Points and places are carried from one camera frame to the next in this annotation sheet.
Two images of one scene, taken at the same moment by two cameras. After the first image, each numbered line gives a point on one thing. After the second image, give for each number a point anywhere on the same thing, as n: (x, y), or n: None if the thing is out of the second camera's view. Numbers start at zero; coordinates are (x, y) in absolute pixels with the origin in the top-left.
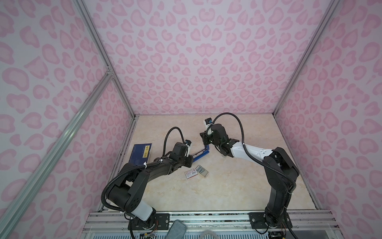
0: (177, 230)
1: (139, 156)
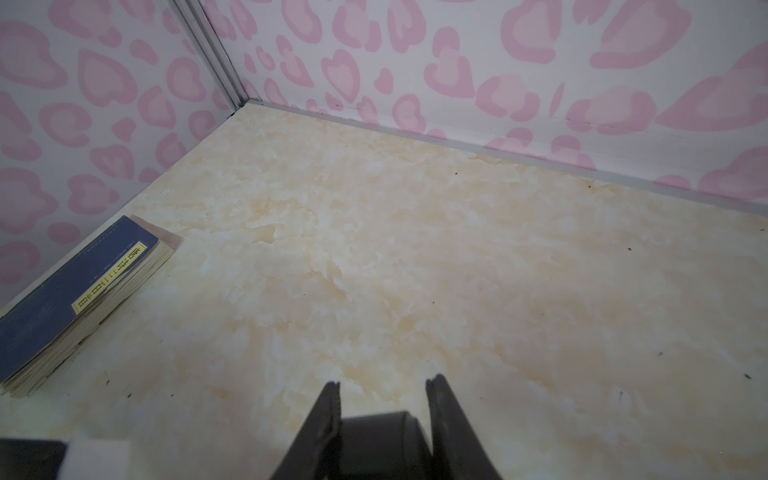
0: None
1: (38, 329)
